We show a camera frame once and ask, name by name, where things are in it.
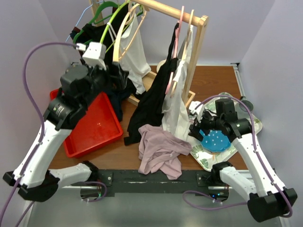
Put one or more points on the blue dotted plate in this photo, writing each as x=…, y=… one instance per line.
x=215, y=141

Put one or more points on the wooden clothes rack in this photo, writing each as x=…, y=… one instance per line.
x=195, y=31

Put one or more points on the floral tray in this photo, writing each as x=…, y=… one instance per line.
x=205, y=158

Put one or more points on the dark green hanger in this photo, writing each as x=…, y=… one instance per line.
x=97, y=13

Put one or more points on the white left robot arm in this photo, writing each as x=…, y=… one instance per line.
x=80, y=117

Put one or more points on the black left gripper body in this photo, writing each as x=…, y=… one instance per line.
x=113, y=81

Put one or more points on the dark navy hanging garment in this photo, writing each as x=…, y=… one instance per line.
x=90, y=33

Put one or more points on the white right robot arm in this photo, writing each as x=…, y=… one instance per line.
x=266, y=195

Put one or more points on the red plastic bin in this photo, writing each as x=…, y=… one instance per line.
x=98, y=128

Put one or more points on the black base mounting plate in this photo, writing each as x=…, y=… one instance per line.
x=130, y=181

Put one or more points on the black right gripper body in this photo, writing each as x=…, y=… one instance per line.
x=207, y=122

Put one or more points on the pink hanger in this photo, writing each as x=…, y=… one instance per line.
x=175, y=48

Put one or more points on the light blue wire hanger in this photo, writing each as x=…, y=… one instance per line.
x=78, y=23

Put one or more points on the grey mug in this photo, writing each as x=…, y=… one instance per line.
x=247, y=105

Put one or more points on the white tank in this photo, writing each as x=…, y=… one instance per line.
x=175, y=118
x=134, y=60

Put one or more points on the black tank top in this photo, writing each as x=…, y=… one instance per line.
x=149, y=109

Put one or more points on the pink tank top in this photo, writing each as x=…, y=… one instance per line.
x=159, y=150

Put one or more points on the white tank top left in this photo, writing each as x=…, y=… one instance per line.
x=134, y=60

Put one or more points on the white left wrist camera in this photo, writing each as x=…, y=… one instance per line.
x=94, y=55

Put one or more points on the lime green hanger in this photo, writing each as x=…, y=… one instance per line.
x=111, y=28

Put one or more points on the white tank top right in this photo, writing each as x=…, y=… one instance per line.
x=175, y=118

